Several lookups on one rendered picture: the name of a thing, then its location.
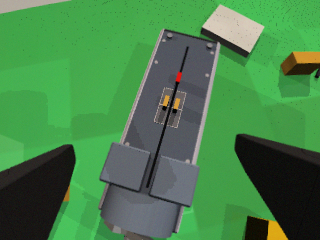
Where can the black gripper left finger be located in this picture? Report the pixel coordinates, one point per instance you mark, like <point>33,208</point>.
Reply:
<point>31,194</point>

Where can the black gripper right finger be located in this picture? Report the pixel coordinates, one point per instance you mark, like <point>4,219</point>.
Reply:
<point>288,180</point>

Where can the orange block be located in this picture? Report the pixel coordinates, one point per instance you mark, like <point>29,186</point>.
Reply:
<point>67,195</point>
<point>301,63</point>

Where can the beige flat rectangular block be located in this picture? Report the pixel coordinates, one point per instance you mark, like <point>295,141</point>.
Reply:
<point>233,30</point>

